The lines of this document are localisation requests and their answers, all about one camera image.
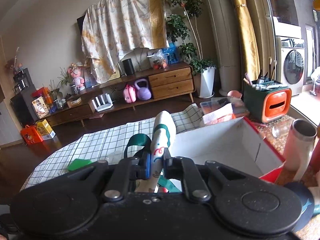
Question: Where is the white printed tote bag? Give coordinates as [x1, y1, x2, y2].
[124, 111, 176, 193]

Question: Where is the green sponge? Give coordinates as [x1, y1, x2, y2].
[67, 159, 92, 172]

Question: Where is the white checkered tablecloth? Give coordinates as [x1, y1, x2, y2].
[21, 103, 203, 190]

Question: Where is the red white cardboard box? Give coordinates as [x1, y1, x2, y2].
[169, 118, 285, 183]

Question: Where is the tissue paper pack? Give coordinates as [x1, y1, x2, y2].
[200, 103, 235, 127]

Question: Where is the white wifi router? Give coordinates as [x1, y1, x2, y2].
[91, 93, 113, 112]

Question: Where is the pink small backpack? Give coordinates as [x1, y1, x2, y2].
[123, 84, 137, 103]

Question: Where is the purple kettlebell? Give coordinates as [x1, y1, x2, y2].
[135, 79, 152, 101]

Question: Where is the wooden TV cabinet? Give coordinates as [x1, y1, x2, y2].
[45, 62, 195, 127]

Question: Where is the clear plastic compartment box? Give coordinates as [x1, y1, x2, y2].
[200, 96, 249, 118]

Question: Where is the yellow carton box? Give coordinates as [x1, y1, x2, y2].
[35, 119, 56, 140]

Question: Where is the black cylinder speaker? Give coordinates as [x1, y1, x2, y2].
[122, 59, 135, 76]

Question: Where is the orange gift box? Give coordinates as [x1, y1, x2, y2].
[20, 125, 43, 145]

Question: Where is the bag of fruit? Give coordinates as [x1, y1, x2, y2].
[147, 49, 168, 70]

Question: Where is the green orange storage box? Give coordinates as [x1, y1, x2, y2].
[243, 81, 292, 124]

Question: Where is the pink plush doll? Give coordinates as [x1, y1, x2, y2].
[67, 63, 85, 91]

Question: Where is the black mini fridge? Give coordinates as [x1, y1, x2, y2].
[10, 85, 39, 127]

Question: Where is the white steel tumbler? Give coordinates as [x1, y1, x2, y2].
[283, 119, 317, 181]

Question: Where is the dark round whale pouch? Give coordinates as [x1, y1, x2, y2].
[284, 181, 315, 232]

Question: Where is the floral cloth over TV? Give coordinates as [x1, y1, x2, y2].
[81, 0, 167, 84]

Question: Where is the washing machine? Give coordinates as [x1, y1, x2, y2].
[276, 36, 305, 96]

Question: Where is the tall green potted plant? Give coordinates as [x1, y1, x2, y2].
[166, 0, 216, 99]

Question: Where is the yellow curtain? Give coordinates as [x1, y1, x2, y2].
[233, 0, 260, 80]

